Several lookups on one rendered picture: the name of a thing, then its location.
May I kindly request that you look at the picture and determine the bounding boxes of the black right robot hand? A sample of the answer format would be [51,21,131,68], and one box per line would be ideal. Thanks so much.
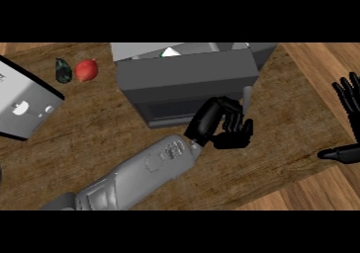
[315,71,360,165]

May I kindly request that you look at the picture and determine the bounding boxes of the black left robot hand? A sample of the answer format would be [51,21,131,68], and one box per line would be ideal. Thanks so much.
[182,95,255,151]

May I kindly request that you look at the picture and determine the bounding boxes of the dark grey microwave door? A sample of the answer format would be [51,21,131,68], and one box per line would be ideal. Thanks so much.
[114,48,261,129]

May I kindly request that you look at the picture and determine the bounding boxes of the white milk carton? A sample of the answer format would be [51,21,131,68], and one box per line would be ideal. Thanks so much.
[159,46,182,59]

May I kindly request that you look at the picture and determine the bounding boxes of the red mango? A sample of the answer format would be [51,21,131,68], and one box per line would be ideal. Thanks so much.
[72,58,99,84]

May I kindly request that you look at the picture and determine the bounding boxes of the dark eggplant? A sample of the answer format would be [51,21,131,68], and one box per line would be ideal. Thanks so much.
[54,57,72,85]

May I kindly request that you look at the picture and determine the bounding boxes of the white boxy appliance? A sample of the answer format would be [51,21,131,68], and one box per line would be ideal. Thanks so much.
[0,50,66,142]

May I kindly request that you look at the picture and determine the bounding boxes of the pale grey door handle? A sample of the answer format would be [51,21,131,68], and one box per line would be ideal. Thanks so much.
[241,85,254,113]

